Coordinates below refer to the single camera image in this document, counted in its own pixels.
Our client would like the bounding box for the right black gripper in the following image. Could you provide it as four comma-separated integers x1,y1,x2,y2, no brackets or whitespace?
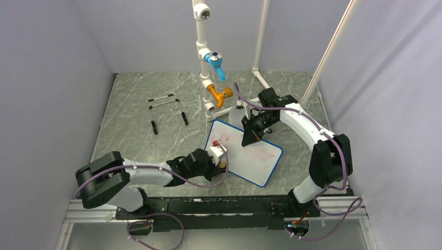
241,111,278,147

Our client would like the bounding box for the blue framed whiteboard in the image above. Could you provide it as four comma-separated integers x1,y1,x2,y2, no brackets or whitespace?
205,119,284,188

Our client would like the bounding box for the yellow black eraser pad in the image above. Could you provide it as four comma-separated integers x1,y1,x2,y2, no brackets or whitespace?
219,162,227,169

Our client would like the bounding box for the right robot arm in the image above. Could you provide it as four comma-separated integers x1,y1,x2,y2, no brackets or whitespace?
241,87,353,216

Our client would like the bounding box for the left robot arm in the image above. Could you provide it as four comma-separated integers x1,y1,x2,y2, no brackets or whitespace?
75,145,228,219

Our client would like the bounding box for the orange plastic tap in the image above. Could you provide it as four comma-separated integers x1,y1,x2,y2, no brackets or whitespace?
206,84,233,108

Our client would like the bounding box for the blue plastic tap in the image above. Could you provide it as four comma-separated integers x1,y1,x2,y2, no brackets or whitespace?
204,52,226,81

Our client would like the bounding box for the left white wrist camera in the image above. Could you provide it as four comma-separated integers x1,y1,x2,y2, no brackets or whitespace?
205,140,227,167

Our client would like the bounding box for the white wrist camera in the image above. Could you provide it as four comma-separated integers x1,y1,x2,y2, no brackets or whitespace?
205,140,227,167
235,100,247,110

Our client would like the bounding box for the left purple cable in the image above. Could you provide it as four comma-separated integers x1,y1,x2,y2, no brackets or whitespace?
75,143,230,250

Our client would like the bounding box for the purple cable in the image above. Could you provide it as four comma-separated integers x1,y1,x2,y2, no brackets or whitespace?
232,82,364,242
75,143,230,250

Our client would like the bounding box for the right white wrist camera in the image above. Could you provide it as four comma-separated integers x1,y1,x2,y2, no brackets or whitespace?
235,100,247,110

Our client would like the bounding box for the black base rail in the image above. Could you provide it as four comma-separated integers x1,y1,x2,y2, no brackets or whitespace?
115,195,319,232

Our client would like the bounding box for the black wire whiteboard stand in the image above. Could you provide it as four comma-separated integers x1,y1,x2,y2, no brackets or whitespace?
146,93,189,135

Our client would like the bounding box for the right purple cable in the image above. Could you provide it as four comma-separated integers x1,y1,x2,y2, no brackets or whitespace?
232,82,364,242

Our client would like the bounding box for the white PVC pipe frame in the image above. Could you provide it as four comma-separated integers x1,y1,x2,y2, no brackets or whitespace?
191,0,360,123

